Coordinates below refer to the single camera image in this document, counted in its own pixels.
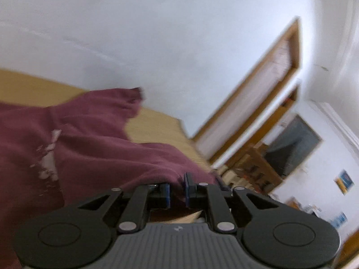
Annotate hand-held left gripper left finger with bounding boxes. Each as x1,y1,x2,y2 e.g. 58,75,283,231
78,183,171,234

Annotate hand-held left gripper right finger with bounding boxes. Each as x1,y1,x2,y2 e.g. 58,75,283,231
183,173,280,234

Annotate maroon sweater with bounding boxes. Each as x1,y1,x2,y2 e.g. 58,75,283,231
0,87,225,269

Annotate wooden shelf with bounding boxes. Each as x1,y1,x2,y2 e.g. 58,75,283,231
223,142,284,194

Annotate wooden framed white door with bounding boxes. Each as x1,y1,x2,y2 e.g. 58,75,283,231
192,17,302,169

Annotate dark wall board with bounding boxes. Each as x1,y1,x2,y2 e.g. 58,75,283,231
265,114,324,178

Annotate small blue wall picture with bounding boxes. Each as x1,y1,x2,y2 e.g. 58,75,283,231
330,212,349,229

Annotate blue and yellow wall poster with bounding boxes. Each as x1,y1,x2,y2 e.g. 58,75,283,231
335,169,354,195

